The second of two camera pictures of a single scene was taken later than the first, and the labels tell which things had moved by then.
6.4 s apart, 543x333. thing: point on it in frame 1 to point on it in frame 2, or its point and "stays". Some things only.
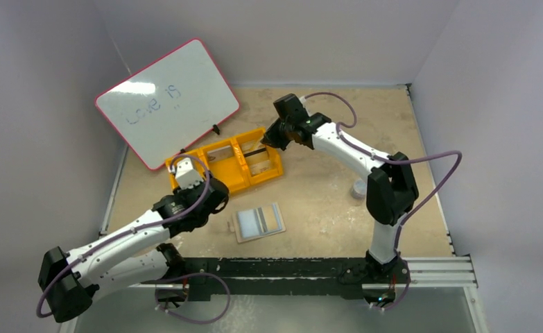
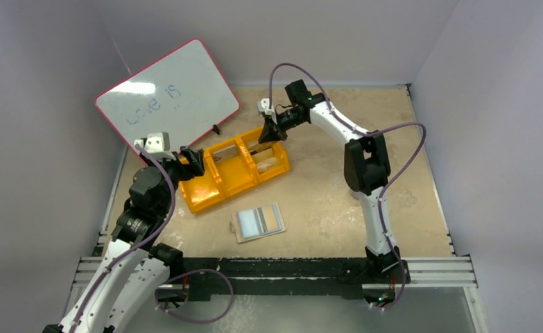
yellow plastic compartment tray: (247, 159) stays
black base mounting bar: (274, 279) stays
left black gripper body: (214, 193) to (191, 159)
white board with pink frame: (166, 107) stays
